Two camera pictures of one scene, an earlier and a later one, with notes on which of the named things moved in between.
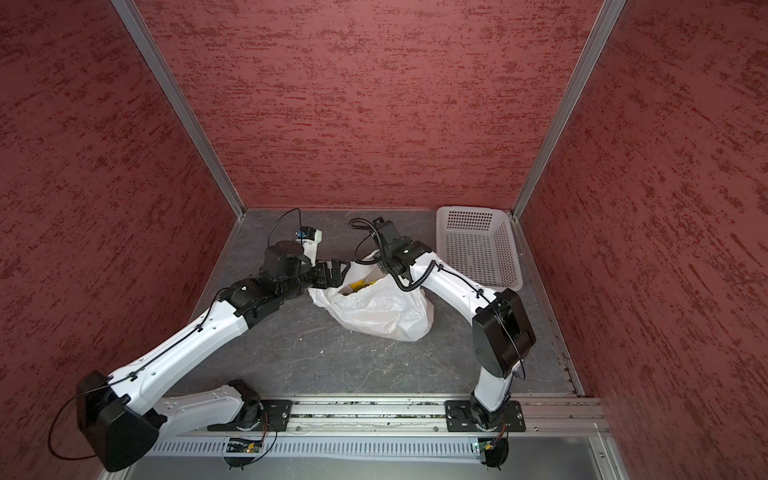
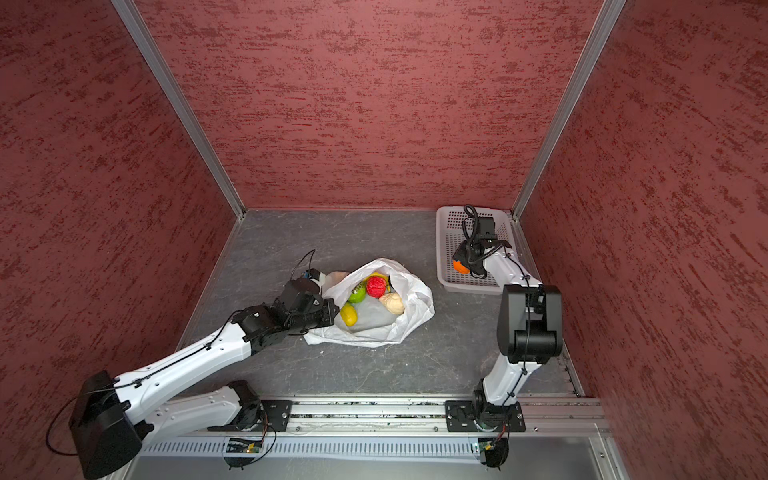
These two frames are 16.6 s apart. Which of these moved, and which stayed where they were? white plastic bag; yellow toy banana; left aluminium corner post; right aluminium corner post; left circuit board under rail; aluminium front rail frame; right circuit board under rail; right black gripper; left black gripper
Moved: left black gripper; right black gripper; yellow toy banana; white plastic bag
Stayed: right circuit board under rail; right aluminium corner post; aluminium front rail frame; left aluminium corner post; left circuit board under rail
